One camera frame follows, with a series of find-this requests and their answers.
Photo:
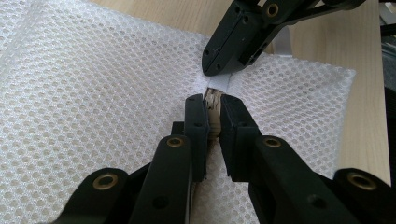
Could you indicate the beige striped cloth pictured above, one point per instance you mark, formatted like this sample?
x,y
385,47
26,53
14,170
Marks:
x,y
214,109

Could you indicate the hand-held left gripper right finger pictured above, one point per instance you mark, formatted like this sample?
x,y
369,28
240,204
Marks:
x,y
239,137

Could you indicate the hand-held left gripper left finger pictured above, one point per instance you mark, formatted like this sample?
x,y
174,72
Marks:
x,y
196,137

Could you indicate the white mesh bag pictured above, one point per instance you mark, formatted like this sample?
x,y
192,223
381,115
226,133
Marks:
x,y
77,93

